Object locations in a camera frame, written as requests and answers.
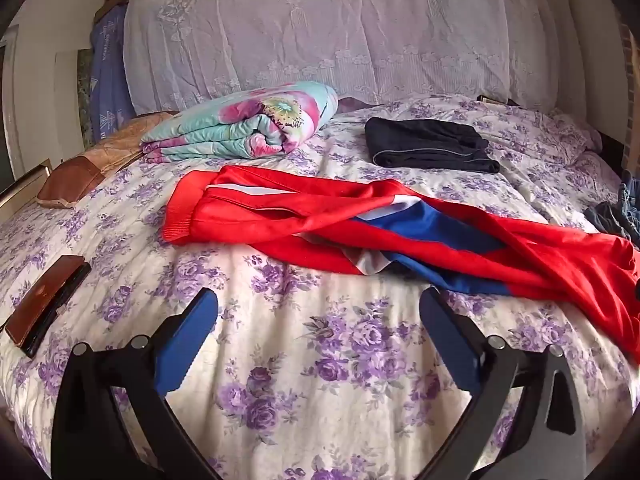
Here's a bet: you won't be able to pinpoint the red blue white jacket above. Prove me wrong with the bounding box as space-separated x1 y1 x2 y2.
162 165 640 381

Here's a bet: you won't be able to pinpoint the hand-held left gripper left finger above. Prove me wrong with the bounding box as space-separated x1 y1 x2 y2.
50 287 221 480

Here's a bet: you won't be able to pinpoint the white lace covered headboard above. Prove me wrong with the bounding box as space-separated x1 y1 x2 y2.
122 0 576 116

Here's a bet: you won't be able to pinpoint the brown leather wallet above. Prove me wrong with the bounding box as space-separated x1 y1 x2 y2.
4 255 92 358

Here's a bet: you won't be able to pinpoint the pile of dark clothes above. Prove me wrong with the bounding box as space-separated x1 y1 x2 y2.
584 170 640 251

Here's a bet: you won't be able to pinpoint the folded floral quilt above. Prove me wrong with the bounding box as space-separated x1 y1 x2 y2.
139 80 340 163

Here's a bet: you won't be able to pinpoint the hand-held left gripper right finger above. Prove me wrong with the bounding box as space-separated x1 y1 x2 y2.
419 287 588 480

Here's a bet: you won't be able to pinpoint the folded dark pants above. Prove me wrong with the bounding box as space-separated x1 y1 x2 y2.
364 116 502 176

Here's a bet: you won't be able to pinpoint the blue patterned hanging cloth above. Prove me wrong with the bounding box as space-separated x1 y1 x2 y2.
90 5 136 141

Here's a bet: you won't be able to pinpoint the tan patterned pillow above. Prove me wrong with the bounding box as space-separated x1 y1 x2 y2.
82 112 176 173

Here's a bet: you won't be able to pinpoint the small dark flat object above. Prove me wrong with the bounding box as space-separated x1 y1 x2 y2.
476 94 521 108

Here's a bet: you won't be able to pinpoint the brown leather cushion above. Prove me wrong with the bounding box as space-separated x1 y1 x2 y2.
37 156 107 209

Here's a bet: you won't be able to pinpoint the green wall poster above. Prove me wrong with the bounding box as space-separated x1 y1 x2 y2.
77 49 96 146

